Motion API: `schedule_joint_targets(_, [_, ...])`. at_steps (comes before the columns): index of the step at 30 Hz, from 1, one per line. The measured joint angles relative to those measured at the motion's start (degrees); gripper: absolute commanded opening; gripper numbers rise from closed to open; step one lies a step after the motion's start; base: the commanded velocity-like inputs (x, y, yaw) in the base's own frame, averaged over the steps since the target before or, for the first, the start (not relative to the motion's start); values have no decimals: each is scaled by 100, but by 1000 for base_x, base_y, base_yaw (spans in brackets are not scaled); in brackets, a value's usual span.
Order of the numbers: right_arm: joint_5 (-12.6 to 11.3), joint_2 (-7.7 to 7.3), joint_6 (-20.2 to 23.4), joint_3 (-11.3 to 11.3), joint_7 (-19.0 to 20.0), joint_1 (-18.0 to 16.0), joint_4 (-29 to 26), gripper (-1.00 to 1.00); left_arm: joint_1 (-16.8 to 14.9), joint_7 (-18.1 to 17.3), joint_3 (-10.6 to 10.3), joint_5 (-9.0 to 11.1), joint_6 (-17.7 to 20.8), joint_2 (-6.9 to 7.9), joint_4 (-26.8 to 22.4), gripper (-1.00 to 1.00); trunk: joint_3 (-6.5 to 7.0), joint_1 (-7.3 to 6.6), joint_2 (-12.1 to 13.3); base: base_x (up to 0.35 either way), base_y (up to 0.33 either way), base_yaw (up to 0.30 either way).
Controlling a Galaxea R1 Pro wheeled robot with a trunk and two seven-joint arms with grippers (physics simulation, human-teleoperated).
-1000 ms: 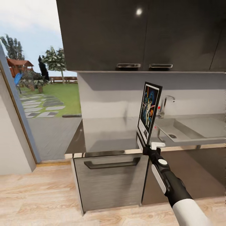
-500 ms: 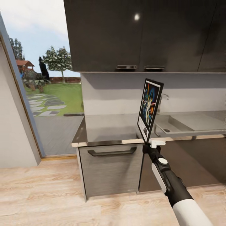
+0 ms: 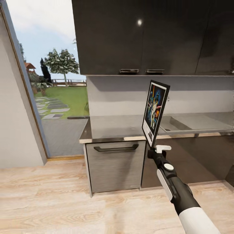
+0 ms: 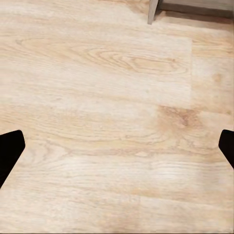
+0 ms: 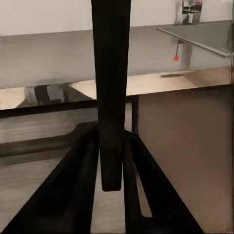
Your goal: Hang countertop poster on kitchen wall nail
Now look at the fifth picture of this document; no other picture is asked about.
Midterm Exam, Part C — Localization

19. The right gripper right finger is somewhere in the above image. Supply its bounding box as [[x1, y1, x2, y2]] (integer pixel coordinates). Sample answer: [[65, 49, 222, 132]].
[[122, 130, 205, 234]]

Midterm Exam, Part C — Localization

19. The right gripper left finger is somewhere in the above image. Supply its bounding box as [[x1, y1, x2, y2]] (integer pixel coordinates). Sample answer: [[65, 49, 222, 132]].
[[1, 130, 100, 234]]

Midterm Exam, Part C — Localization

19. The poster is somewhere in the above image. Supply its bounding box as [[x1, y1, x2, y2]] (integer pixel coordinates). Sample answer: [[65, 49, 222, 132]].
[[91, 0, 131, 192]]

